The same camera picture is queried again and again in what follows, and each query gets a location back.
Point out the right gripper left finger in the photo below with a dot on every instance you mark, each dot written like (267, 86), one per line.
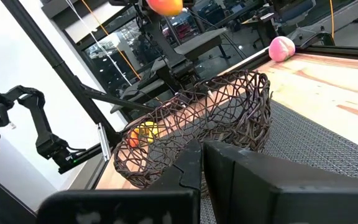
(120, 208)

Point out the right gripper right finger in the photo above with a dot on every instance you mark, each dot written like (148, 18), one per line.
(291, 199)

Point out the pink peach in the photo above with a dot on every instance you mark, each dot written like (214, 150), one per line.
(281, 49)

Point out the red yellow mango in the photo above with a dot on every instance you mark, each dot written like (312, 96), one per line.
(166, 7)

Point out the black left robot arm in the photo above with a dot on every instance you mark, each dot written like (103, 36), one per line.
(166, 46)

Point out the grey woven placemat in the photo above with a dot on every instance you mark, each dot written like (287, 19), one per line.
(306, 149)

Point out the yellow banana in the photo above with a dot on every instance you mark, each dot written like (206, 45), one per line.
(150, 128)

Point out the silver frame bracket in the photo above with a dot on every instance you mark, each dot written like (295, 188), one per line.
(103, 141)

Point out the black aluminium table frame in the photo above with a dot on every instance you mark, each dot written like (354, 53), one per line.
(57, 65)

